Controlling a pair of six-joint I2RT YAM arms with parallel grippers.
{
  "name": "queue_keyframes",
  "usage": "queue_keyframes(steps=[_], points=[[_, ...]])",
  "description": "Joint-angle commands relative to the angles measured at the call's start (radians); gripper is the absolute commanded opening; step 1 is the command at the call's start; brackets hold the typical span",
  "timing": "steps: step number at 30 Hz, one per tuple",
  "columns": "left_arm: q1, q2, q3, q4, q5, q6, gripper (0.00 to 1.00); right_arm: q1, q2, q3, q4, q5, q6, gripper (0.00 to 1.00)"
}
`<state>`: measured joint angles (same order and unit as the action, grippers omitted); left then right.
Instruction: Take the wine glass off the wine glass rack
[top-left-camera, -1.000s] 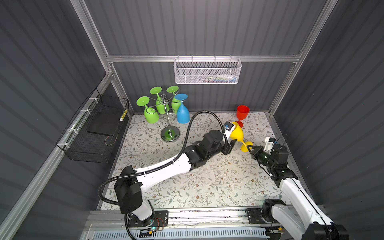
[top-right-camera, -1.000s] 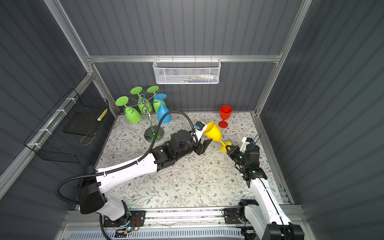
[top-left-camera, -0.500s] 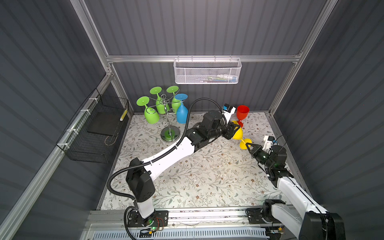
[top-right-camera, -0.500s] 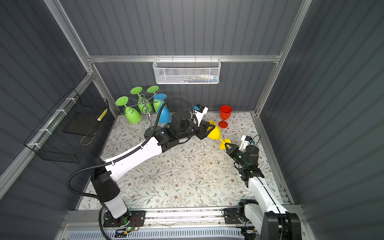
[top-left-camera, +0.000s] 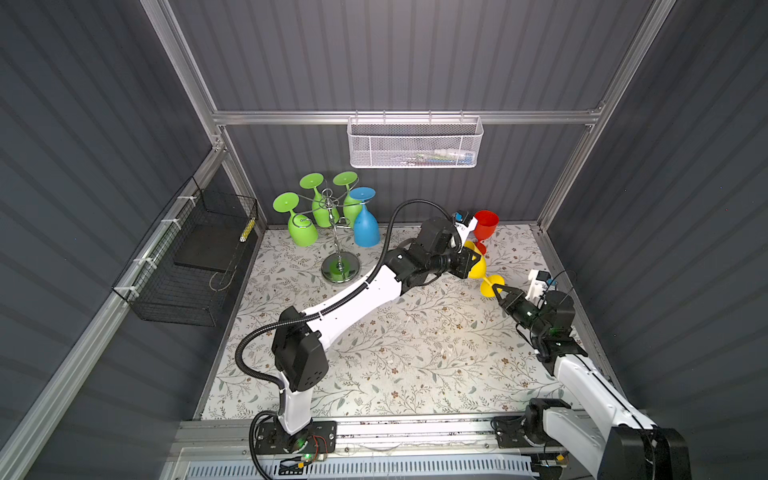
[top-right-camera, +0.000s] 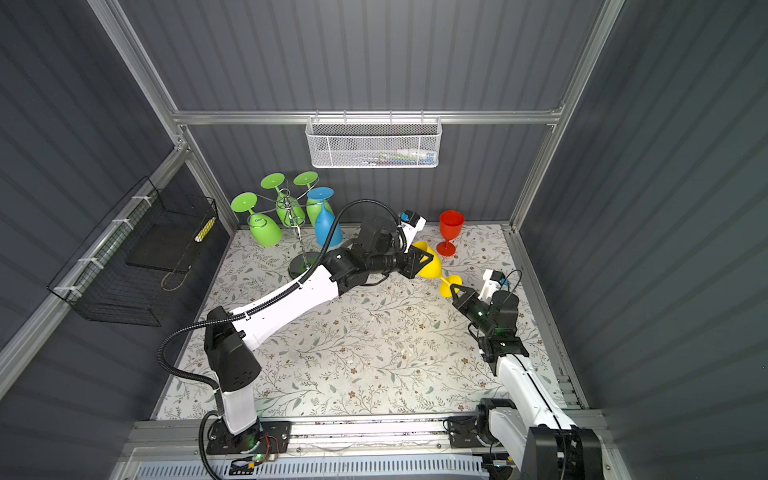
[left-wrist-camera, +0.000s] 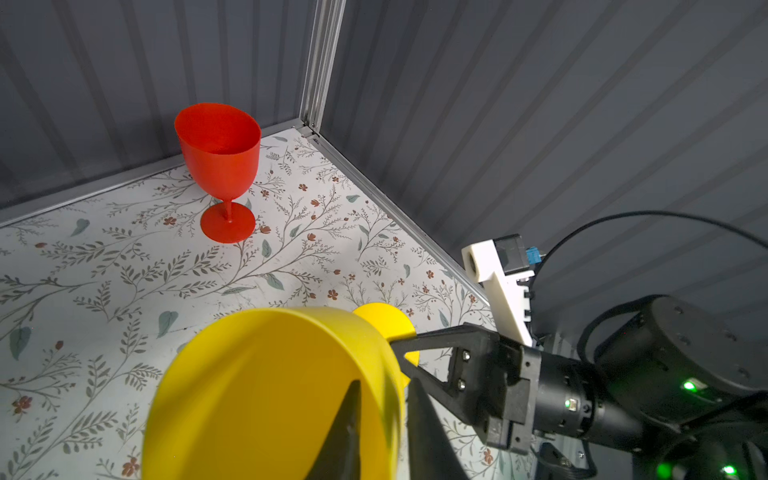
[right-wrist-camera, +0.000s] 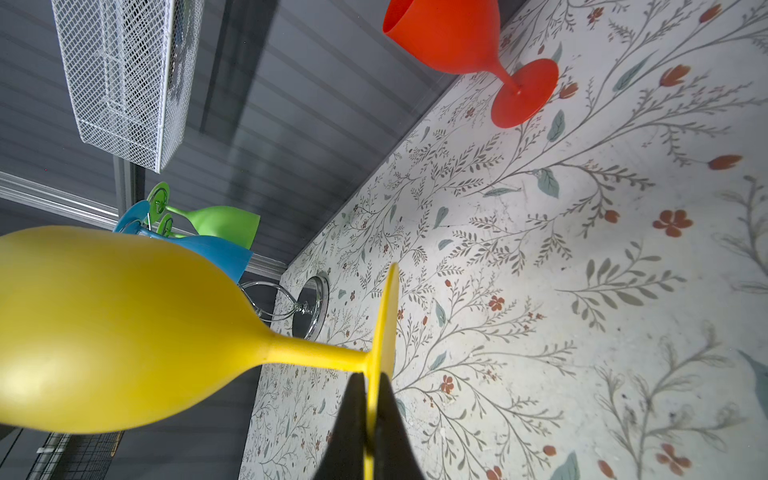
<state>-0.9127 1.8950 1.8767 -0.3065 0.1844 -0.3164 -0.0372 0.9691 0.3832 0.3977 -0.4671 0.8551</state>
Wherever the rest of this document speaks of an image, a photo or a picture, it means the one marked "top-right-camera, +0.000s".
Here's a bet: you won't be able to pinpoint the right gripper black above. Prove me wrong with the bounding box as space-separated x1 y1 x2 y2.
453 283 496 340

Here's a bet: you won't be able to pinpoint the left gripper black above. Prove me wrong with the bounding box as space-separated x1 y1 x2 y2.
367 242 434 279

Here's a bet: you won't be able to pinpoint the yellow wine glass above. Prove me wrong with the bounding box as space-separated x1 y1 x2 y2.
412 241 463 298

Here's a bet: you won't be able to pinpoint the red wine glass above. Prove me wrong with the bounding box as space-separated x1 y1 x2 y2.
436 210 465 257

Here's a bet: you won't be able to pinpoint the blue wine glass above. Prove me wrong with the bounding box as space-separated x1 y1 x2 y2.
313 187 343 248

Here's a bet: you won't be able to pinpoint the green wine glass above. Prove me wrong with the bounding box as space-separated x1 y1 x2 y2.
230 192 282 248
260 173 306 228
293 171 333 226

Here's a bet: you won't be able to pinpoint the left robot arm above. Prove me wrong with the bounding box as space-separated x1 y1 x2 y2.
204 210 434 450

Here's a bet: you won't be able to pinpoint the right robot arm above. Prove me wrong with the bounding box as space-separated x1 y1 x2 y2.
449 284 604 479

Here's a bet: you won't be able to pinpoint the chrome wine glass rack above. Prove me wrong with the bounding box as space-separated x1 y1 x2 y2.
288 214 318 279

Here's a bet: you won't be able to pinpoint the items in white basket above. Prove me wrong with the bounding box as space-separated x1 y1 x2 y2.
352 148 438 168

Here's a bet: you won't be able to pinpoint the yellow item in black basket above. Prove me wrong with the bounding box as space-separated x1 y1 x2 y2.
194 216 217 243

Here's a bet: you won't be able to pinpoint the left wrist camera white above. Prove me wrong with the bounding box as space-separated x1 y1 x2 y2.
399 210 426 253

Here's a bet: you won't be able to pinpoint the black corrugated cable hose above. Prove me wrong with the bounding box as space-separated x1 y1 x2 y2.
157 199 402 391

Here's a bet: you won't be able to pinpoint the white wire mesh basket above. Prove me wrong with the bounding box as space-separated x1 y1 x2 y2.
305 113 443 169

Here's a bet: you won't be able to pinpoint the black wire basket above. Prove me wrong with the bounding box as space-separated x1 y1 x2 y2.
48 177 219 327

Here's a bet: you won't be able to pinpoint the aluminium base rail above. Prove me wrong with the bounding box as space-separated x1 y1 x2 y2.
119 410 613 463

